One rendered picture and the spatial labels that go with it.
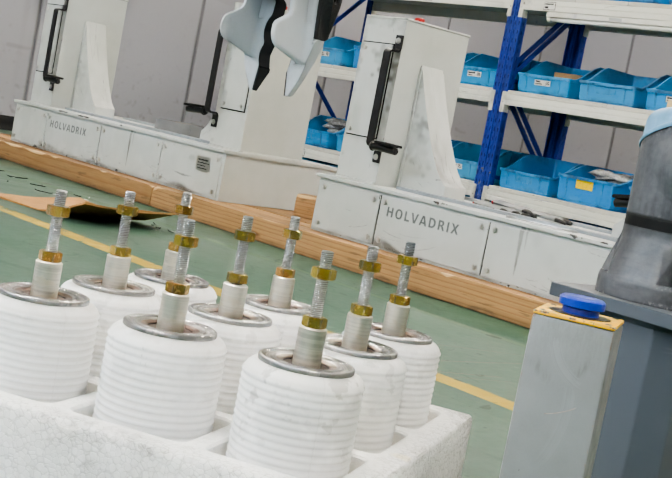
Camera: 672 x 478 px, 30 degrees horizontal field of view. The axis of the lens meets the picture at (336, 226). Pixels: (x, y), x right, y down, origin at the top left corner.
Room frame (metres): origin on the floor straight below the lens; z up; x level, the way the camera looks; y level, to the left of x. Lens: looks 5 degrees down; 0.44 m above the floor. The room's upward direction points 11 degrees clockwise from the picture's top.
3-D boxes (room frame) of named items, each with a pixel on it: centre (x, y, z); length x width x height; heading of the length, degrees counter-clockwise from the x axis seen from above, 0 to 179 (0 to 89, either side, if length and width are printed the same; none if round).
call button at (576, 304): (1.08, -0.22, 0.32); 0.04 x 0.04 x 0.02
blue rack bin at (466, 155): (7.42, -0.79, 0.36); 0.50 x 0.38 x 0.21; 132
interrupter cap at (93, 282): (1.14, 0.19, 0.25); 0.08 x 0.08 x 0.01
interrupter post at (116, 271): (1.14, 0.19, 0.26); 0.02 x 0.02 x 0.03
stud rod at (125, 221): (1.14, 0.19, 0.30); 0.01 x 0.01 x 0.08
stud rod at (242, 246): (1.10, 0.08, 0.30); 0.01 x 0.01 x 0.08
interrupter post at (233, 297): (1.10, 0.08, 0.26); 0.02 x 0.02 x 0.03
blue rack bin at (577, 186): (6.71, -1.41, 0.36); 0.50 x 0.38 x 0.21; 133
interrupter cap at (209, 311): (1.10, 0.08, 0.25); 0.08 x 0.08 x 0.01
